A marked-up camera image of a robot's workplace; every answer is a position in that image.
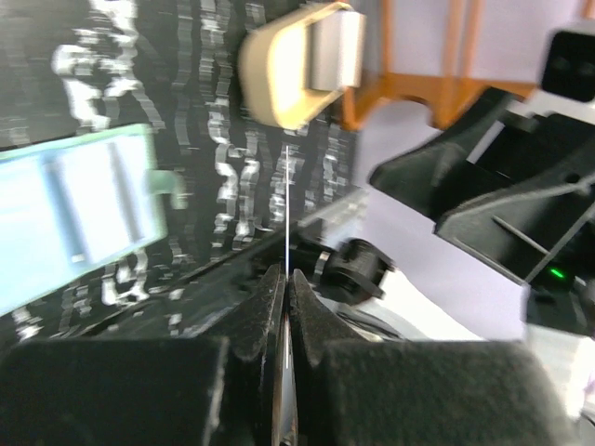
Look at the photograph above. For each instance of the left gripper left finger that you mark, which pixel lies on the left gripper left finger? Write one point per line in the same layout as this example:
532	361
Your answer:
221	387

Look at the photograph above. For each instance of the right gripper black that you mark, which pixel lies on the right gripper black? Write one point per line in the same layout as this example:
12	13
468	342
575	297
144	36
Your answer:
467	174

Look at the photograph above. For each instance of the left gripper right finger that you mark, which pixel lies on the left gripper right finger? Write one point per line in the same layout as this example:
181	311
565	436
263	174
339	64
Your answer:
351	391

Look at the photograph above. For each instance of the green card holder wallet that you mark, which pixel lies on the green card holder wallet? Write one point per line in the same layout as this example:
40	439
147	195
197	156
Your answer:
73	205

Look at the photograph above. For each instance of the stack of credit cards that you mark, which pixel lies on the stack of credit cards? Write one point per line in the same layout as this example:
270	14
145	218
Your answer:
336	51

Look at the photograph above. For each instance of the orange wooden shelf rack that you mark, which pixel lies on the orange wooden shelf rack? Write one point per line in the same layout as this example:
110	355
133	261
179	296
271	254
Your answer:
447	93

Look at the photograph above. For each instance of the beige oval tray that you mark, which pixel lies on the beige oval tray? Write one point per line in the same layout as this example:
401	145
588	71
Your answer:
273	68

